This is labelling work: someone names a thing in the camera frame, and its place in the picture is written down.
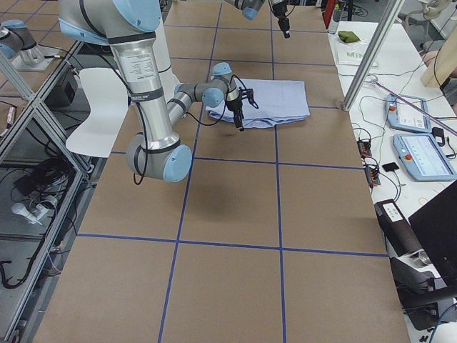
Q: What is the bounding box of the small black square pad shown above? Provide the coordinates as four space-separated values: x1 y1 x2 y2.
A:
382 162 399 172

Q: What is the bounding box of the upper teach pendant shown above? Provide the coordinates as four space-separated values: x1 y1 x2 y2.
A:
386 94 432 134

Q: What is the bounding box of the lower teach pendant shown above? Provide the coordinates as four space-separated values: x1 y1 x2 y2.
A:
392 133 456 182

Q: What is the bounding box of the black device with white label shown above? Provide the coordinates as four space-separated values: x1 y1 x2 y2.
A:
374 199 423 256

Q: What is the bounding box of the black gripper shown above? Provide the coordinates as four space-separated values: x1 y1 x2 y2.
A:
277 14 291 39
226 87 256 131

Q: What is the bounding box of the white paper with green text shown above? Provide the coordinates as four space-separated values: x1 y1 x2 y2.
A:
328 34 369 66

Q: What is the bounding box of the lower black orange connector box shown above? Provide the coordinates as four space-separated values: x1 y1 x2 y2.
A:
363 164 381 189

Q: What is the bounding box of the light blue striped shirt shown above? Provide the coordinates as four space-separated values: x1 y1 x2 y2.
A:
207 78 311 130

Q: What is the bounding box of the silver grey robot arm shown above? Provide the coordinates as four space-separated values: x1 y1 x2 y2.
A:
226 0 290 39
59 1 257 184

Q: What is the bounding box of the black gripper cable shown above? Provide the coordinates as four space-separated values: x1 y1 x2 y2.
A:
134 74 260 186

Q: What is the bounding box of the white plastic chair seat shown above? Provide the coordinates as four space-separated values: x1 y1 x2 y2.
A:
66 68 129 158

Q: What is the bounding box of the upper black orange connector box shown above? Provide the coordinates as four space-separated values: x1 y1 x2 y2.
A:
357 139 372 158

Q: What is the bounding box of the green cloth bag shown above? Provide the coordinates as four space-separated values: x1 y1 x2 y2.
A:
338 31 361 44

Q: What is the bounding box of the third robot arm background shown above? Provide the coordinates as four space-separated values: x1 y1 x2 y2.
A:
1 19 61 71

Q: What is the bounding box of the aluminium frame post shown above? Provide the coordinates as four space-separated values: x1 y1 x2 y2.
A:
341 0 404 111

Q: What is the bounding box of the black orange connector box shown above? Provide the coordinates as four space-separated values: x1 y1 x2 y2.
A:
357 139 372 158
363 164 381 189

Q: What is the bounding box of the teach pendant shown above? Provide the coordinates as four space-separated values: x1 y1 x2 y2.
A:
386 94 432 134
392 133 456 182

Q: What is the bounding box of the white power strip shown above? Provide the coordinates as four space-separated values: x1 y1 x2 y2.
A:
11 200 57 226

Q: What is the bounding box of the aluminium frame rack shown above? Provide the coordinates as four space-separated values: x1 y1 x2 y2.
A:
1 43 90 342

